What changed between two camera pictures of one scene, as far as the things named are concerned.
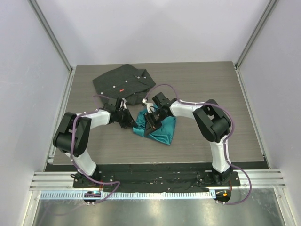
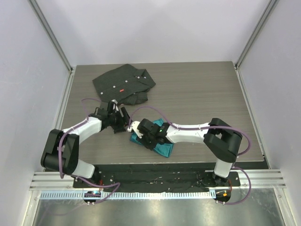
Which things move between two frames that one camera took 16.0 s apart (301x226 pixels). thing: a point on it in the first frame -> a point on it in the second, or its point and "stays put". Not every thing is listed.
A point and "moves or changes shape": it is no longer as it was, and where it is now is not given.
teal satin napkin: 163,133 moves or changes shape
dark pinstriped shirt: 126,82 stays put
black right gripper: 152,125 -> 151,147
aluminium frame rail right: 269,8 stays put
